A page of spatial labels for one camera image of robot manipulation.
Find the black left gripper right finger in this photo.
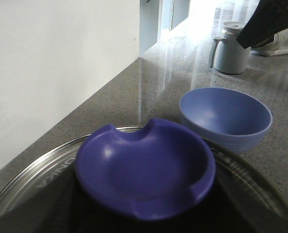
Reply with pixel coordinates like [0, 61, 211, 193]
[182, 167, 288, 233]

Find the glass lid with blue knob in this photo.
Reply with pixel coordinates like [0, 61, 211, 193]
[0, 117, 288, 233]

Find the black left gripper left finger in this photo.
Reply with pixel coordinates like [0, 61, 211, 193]
[0, 162, 91, 233]

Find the white thermos jug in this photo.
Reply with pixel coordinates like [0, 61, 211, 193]
[208, 21, 251, 75]

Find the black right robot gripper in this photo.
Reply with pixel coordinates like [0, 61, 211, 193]
[237, 0, 288, 49]

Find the light blue bowl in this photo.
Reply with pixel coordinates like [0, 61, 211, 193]
[179, 87, 273, 154]

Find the window frame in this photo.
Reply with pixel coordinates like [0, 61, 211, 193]
[140, 0, 191, 55]

